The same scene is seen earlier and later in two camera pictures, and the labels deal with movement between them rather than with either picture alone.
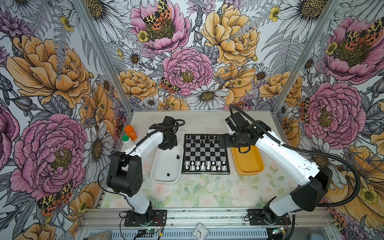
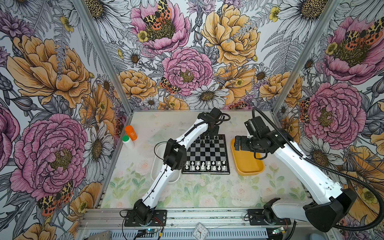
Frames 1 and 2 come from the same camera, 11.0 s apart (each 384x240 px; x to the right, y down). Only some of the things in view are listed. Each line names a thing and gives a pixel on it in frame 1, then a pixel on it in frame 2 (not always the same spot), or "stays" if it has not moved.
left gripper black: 174,143 -> 215,132
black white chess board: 202,154 stays
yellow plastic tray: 250,163 stays
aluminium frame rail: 300,218 stays
